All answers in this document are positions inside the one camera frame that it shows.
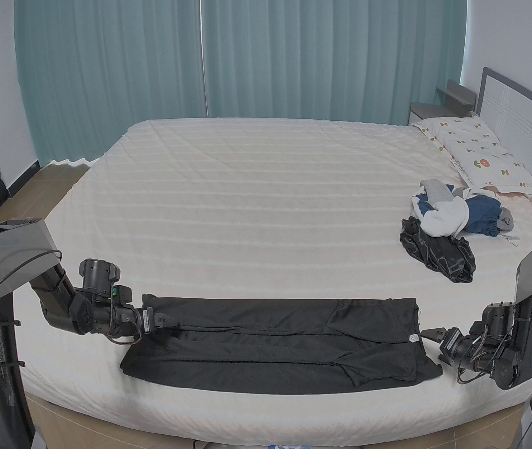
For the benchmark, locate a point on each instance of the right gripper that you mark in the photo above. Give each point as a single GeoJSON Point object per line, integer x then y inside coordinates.
{"type": "Point", "coordinates": [457, 349]}

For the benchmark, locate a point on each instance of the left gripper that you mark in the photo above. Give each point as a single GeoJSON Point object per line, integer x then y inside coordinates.
{"type": "Point", "coordinates": [139, 321]}

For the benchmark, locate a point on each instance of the black T-shirt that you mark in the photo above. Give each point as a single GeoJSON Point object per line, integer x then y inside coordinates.
{"type": "Point", "coordinates": [270, 344]}

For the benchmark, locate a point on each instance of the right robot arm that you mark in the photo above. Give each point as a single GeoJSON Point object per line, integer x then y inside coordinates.
{"type": "Point", "coordinates": [527, 325]}

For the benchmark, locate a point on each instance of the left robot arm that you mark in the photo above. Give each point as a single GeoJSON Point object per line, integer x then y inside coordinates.
{"type": "Point", "coordinates": [18, 255]}

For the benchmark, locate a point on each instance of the pile of clothes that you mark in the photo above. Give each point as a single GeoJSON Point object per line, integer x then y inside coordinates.
{"type": "Point", "coordinates": [448, 215]}

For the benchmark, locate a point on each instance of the bed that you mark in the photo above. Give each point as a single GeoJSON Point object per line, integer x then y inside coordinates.
{"type": "Point", "coordinates": [247, 180]}

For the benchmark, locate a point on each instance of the black satin garment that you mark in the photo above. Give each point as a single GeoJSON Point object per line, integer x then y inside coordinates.
{"type": "Point", "coordinates": [443, 255]}

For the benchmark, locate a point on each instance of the white printed pillow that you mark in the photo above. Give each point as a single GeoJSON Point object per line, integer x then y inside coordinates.
{"type": "Point", "coordinates": [481, 152]}

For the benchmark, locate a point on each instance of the grey bedside table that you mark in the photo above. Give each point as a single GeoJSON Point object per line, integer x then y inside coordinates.
{"type": "Point", "coordinates": [429, 110]}

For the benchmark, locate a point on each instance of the blue-green curtain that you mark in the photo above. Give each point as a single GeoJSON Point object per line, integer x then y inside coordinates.
{"type": "Point", "coordinates": [340, 40]}
{"type": "Point", "coordinates": [107, 63]}

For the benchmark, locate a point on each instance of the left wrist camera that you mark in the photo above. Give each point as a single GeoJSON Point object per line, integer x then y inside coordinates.
{"type": "Point", "coordinates": [121, 295]}

